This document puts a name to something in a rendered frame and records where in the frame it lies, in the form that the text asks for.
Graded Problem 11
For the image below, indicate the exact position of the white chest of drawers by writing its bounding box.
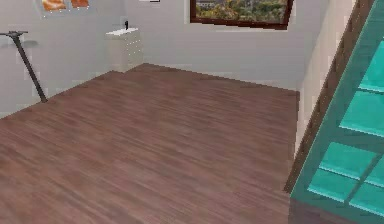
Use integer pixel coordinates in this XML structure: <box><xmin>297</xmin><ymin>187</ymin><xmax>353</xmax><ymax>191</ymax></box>
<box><xmin>105</xmin><ymin>27</ymin><xmax>144</xmax><ymax>73</ymax></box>

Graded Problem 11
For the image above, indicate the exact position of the brown framed window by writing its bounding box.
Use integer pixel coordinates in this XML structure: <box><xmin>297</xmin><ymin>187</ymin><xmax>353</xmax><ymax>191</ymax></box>
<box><xmin>189</xmin><ymin>0</ymin><xmax>295</xmax><ymax>31</ymax></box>

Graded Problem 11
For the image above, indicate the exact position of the teal panelled room door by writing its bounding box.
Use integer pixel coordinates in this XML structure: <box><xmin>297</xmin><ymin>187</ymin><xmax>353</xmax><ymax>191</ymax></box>
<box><xmin>289</xmin><ymin>0</ymin><xmax>384</xmax><ymax>224</ymax></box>

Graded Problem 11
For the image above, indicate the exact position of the orange framed wall picture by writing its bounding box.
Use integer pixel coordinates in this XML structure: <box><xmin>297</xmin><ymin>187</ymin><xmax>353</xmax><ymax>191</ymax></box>
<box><xmin>39</xmin><ymin>0</ymin><xmax>92</xmax><ymax>13</ymax></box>

